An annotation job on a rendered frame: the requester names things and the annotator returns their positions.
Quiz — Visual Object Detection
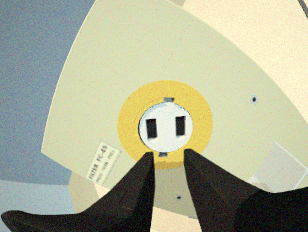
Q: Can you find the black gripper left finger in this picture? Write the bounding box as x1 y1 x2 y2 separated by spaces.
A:
1 152 155 232

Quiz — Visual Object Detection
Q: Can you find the white cylinder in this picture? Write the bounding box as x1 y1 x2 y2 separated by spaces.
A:
139 97 192 152

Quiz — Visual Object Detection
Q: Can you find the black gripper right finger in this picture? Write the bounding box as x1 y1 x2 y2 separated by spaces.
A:
183 149 308 232

